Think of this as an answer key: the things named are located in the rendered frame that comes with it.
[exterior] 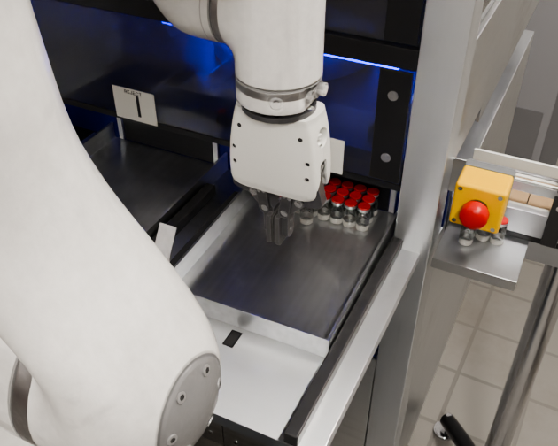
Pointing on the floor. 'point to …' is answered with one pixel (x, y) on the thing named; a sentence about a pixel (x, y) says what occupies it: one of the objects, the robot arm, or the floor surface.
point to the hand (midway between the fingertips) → (279, 223)
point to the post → (423, 196)
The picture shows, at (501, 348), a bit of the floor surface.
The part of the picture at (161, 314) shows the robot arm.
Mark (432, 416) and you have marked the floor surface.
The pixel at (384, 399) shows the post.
